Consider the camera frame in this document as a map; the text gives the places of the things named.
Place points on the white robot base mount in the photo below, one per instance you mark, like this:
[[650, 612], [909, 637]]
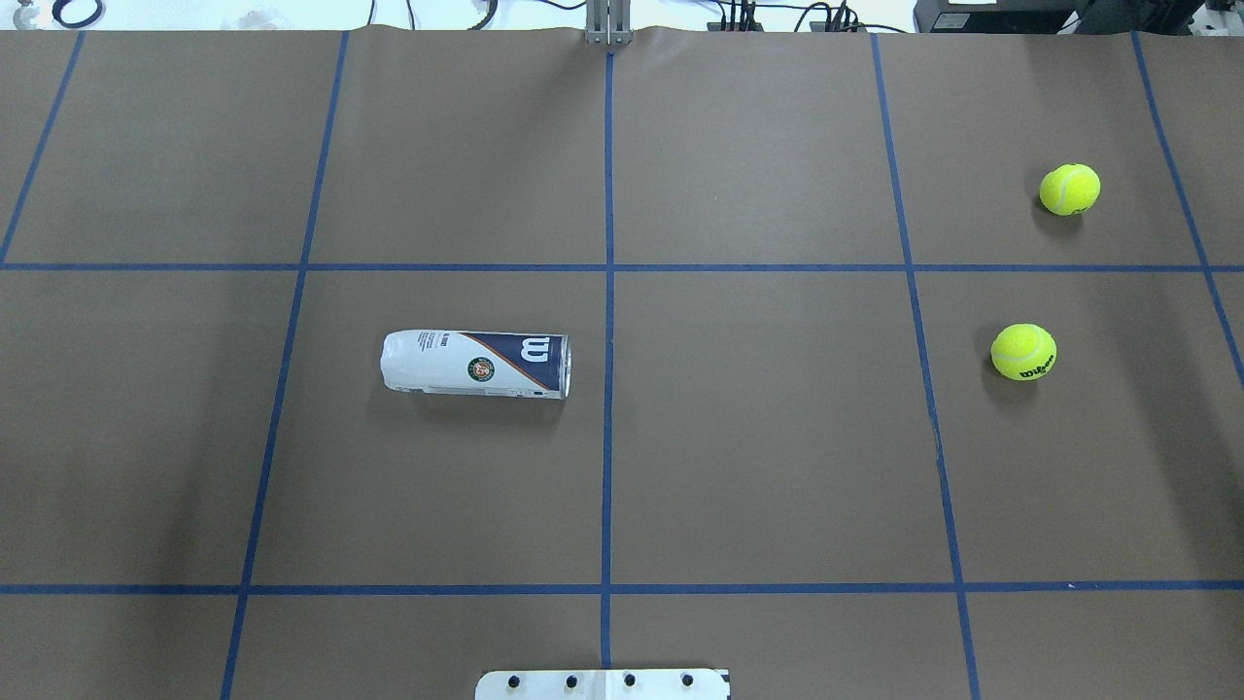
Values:
[[657, 683]]

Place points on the yellow tennis ball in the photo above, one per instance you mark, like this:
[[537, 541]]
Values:
[[1070, 189], [1023, 352]]

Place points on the aluminium frame post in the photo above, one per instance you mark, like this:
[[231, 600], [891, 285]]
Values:
[[608, 23]]

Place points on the black box with label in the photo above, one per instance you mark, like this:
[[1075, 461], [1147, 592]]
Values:
[[996, 17]]

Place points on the white blue tennis ball can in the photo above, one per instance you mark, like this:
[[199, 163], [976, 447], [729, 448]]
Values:
[[506, 364]]

